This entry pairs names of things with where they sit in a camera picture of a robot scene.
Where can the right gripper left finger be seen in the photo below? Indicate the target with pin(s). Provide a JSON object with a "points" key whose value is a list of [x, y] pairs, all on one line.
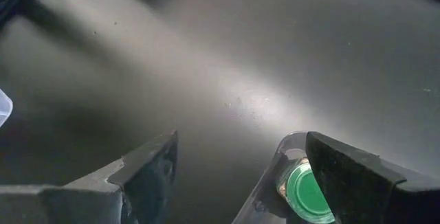
{"points": [[86, 203]]}

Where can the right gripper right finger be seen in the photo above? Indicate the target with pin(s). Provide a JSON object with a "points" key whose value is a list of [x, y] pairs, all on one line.
{"points": [[371, 196]]}

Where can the green-lid oregano spice jar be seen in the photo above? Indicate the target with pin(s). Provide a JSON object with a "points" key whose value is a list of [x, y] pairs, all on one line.
{"points": [[302, 196]]}

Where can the smoky translucent plastic bin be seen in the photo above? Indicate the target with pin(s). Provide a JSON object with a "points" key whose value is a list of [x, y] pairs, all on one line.
{"points": [[264, 196]]}

